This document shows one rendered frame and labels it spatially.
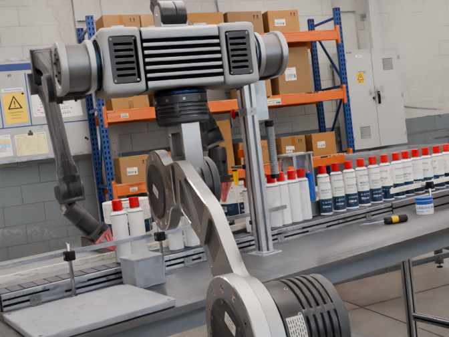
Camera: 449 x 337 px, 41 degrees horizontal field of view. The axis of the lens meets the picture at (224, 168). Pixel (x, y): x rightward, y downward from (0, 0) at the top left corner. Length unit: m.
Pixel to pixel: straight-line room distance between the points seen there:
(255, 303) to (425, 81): 7.70
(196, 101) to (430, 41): 7.41
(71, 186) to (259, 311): 1.01
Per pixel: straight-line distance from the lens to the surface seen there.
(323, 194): 2.47
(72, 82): 1.43
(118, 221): 1.96
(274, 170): 2.18
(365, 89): 7.53
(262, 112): 2.08
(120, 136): 6.61
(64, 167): 1.90
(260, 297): 1.04
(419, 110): 8.51
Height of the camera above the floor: 1.25
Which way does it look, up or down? 3 degrees down
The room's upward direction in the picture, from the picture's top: 7 degrees counter-clockwise
